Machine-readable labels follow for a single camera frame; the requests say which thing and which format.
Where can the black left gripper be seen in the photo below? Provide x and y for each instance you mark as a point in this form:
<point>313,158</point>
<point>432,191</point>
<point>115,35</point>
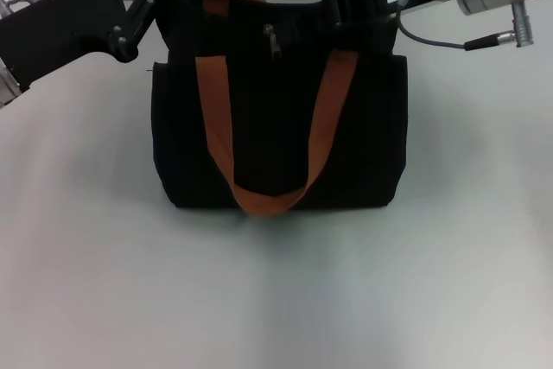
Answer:
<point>56,27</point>

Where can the silver zipper pull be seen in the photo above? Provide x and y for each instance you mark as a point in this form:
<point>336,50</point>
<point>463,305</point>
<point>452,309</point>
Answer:
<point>274,45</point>

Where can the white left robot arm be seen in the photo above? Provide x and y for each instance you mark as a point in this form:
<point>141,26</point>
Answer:
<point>6,84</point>

